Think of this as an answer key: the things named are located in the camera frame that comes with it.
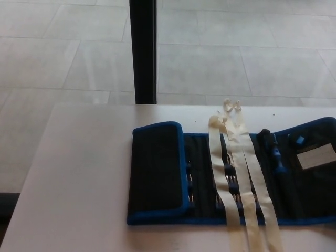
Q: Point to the black toolkit pouch blue trim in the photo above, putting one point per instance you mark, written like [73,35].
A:
[156,165]

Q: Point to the crumpled cream masking tape strip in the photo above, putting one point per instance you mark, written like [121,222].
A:
[236,155]

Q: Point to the blue screwdriver bit row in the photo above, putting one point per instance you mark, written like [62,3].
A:
[188,181]
[231,183]

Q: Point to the small blue plastic cap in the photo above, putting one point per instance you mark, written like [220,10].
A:
[299,138]

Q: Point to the black vertical post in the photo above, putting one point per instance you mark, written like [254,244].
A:
[143,52]

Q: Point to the wide cream masking tape strip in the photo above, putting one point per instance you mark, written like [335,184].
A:
[218,160]

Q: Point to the white label card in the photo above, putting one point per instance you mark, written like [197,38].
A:
[316,156]

